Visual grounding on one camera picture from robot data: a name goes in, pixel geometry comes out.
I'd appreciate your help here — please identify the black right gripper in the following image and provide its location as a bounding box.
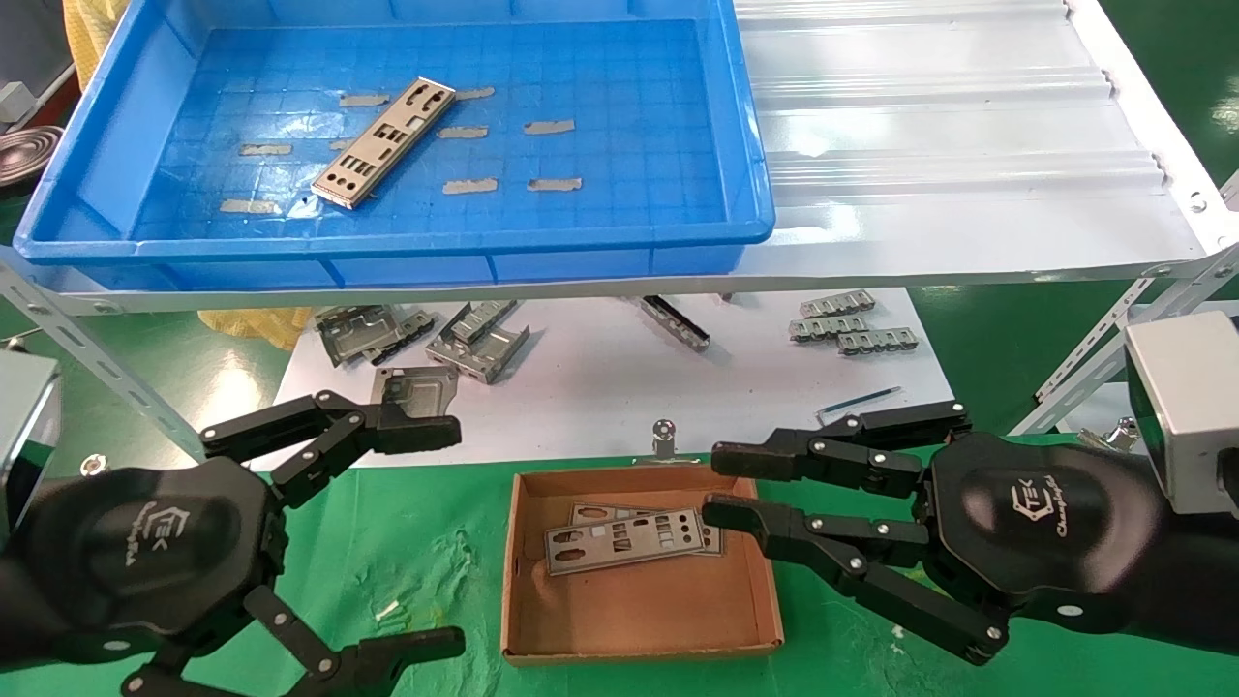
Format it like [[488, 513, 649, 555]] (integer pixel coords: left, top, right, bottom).
[[702, 400, 1239, 667]]

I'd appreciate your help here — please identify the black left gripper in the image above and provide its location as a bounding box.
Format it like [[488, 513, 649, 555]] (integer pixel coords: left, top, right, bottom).
[[0, 390, 468, 697]]

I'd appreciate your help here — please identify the silver metal IO shield plate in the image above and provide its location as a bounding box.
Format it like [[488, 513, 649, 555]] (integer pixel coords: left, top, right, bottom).
[[544, 508, 708, 578], [312, 76, 457, 209], [569, 502, 725, 557]]

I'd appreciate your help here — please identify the brown cardboard box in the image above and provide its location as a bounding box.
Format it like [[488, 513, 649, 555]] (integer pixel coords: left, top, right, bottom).
[[500, 463, 785, 667]]

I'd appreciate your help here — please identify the blue plastic tray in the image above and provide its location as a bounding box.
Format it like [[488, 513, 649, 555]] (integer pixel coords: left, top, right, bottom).
[[12, 0, 777, 291]]

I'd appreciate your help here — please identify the small white box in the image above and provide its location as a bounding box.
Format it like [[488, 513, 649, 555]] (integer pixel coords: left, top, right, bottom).
[[0, 82, 42, 124]]

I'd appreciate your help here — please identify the green table cloth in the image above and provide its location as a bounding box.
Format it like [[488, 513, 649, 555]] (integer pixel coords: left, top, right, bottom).
[[0, 436, 1239, 697]]

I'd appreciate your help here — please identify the thin allen key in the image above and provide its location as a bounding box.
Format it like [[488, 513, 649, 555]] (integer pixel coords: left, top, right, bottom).
[[815, 385, 903, 428]]

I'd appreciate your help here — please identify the flat grey metal plate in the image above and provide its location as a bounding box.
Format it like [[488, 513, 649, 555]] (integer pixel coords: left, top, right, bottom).
[[371, 366, 460, 422]]

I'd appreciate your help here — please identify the small notched metal strip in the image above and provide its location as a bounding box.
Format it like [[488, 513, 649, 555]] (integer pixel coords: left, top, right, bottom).
[[788, 315, 869, 344], [837, 327, 920, 357], [799, 290, 877, 318]]

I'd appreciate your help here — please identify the yellow plastic bag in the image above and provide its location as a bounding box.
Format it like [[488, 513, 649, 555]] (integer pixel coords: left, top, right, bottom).
[[198, 307, 317, 351]]

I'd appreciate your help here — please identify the white metal shelf rack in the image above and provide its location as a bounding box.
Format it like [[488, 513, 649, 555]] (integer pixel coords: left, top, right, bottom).
[[0, 0, 1239, 475]]

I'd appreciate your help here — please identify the round ribbed metal disc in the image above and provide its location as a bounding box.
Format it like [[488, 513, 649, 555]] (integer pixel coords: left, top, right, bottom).
[[0, 126, 66, 192]]

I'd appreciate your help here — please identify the yellow mesh cloth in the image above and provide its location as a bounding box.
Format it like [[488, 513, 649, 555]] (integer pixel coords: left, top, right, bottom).
[[61, 0, 130, 90]]

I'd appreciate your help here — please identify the folded grey metal bracket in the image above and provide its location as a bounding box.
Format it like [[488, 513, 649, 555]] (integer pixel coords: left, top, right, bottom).
[[426, 324, 531, 386]]

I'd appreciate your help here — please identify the large grey metal bracket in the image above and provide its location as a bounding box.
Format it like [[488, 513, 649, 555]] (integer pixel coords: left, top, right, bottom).
[[315, 305, 408, 369]]

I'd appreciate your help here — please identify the small grey metal bracket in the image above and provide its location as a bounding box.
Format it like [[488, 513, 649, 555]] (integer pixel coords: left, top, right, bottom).
[[366, 308, 438, 367]]

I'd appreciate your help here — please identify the long narrow metal bracket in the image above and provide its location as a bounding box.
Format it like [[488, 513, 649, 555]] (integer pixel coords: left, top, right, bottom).
[[627, 295, 712, 352]]

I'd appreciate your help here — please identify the slotted grey metal bracket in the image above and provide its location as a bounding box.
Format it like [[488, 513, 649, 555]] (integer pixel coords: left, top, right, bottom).
[[447, 300, 520, 346]]

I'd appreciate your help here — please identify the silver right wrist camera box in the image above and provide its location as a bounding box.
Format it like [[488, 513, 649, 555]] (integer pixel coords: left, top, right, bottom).
[[1125, 310, 1239, 516]]

